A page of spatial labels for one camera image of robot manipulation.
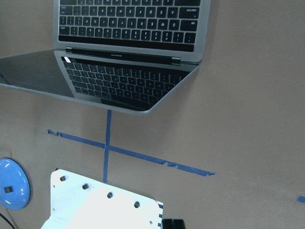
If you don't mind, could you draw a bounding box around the white camera pillar base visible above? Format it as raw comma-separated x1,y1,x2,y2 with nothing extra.
42,169,163,229

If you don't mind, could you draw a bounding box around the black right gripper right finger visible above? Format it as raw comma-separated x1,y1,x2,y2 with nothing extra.
173,219,185,229

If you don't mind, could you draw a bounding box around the silver grey laptop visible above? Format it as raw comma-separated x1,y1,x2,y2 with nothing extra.
0,0,211,114

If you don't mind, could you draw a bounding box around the blue desk lamp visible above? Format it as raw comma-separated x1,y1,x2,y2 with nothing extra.
0,158,31,210

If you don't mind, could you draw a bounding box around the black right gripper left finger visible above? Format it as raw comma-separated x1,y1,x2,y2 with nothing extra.
162,219,173,229

